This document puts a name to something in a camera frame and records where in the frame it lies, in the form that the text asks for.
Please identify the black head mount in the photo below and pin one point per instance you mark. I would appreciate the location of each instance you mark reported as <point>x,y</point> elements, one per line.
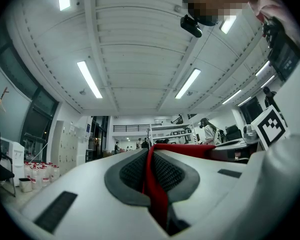
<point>197,19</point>

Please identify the grey locker cabinet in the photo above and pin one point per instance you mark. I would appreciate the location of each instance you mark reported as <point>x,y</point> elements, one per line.
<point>65,146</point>

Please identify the row of white shelf devices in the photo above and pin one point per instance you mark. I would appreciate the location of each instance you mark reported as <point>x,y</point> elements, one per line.
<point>181,132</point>

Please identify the dark glass door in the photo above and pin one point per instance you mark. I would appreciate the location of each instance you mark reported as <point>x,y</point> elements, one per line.
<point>98,136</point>

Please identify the black office chair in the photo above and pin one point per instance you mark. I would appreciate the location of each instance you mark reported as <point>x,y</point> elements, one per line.
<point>233,134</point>

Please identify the person's pink shirt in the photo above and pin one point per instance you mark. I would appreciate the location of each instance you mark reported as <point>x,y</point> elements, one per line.
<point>270,7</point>

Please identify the black mesh chair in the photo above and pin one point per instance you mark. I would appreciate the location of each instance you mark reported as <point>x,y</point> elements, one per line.
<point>0,164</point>

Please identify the black mezzanine railing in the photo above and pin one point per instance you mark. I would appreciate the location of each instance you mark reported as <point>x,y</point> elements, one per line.
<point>137,127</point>

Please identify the white water dispenser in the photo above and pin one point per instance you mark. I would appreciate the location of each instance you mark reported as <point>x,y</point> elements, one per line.
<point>13,156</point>

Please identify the large dark framed window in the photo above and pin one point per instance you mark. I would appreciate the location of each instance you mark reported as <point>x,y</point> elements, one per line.
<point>20,109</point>

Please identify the white shelf rack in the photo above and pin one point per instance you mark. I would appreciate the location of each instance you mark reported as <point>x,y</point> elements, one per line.
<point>170,127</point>

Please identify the black head camera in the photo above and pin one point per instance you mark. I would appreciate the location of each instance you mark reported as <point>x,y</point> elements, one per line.
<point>191,26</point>

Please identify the small ceiling device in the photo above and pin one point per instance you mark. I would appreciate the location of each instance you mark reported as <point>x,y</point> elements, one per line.
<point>82,92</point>
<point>189,93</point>

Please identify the blue wall poster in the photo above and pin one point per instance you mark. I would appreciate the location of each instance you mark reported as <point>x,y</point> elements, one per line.
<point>88,129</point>

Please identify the white cabinet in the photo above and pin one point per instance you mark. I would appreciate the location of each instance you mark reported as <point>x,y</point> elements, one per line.
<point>82,144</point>

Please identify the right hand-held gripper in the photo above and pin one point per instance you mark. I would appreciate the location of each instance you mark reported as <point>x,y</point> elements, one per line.
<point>270,129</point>

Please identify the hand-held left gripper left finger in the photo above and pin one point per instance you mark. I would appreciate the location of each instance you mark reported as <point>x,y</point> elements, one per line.
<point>85,196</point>

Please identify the small beige trash can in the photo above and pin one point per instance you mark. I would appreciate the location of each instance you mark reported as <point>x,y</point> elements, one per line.
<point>25,185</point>

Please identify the red cloth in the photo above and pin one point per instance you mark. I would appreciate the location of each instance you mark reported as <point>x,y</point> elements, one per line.
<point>156,199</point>

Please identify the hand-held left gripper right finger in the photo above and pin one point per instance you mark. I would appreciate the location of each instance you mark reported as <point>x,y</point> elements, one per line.
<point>210,184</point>

